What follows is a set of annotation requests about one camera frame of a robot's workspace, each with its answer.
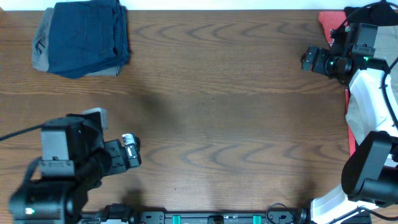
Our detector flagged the dark blue shorts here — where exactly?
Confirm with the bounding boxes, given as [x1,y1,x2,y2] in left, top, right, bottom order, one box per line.
[47,0,130,79]

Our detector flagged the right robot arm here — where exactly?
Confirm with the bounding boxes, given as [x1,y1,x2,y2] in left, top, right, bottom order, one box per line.
[301,23,397,223]

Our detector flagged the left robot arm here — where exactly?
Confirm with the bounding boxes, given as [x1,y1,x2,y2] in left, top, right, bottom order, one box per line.
[9,108,142,223]

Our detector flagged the beige khaki shorts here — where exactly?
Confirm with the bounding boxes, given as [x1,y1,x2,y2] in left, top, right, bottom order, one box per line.
[345,25,398,146]

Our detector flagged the black garment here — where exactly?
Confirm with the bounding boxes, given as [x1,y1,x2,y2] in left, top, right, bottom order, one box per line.
[344,1,397,26]

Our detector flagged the folded grey shorts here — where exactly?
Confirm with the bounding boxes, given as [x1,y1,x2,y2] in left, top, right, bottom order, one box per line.
[32,7,122,77]

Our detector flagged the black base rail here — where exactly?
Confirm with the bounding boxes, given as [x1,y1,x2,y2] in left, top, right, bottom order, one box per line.
[78,211,373,224]

